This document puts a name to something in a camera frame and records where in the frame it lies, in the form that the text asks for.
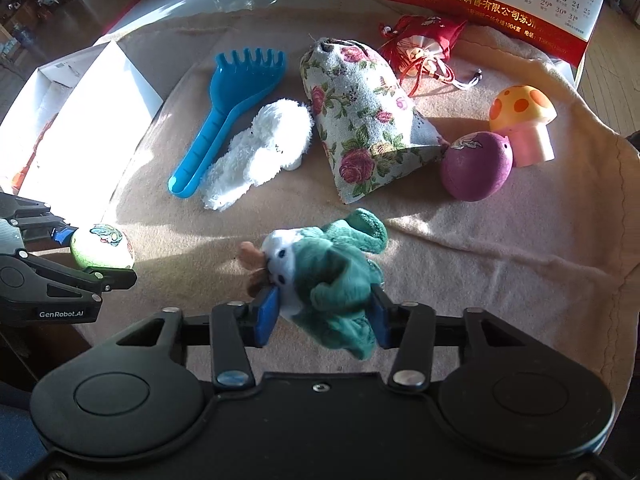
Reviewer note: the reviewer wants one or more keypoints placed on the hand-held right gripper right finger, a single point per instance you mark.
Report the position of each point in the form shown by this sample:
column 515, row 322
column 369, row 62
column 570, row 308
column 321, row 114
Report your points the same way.
column 382, row 320

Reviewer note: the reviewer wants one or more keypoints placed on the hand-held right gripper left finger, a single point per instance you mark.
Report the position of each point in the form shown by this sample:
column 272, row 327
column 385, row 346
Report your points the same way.
column 264, row 320

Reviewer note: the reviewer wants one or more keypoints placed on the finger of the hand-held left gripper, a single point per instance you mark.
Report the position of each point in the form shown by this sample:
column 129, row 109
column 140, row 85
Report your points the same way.
column 95, row 280
column 63, row 236

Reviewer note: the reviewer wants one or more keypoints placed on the green egg toy with sticker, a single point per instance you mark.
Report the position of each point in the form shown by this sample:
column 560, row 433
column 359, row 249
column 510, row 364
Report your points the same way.
column 102, row 247

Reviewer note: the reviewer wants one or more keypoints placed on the green and white plush toy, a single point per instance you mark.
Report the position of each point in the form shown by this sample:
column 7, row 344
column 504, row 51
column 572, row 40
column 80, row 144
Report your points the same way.
column 330, row 270

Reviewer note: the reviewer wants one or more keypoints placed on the yellow orange-spotted mushroom toy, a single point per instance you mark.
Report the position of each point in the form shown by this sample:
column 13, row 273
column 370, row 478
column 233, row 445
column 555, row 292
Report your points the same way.
column 525, row 110

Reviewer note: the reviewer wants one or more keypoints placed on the red embroidered tassel pouch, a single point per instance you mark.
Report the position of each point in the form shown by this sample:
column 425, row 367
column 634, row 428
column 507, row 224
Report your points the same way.
column 425, row 42

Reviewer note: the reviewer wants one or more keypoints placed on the beige fleece blanket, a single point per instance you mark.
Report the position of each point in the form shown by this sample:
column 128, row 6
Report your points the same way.
column 475, row 260

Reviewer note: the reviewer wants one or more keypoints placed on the blue cloth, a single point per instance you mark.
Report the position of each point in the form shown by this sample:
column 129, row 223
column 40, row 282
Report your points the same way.
column 17, row 430

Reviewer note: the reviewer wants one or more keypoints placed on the white fluffy plush toy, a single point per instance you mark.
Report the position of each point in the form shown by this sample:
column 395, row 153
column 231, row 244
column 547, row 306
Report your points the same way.
column 265, row 145

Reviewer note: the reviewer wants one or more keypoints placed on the purple egg toy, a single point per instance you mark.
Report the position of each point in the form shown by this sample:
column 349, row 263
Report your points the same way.
column 477, row 167

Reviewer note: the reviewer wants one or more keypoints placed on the blue plastic toy rake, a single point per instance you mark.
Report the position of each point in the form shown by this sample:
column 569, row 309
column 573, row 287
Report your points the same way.
column 225, row 105

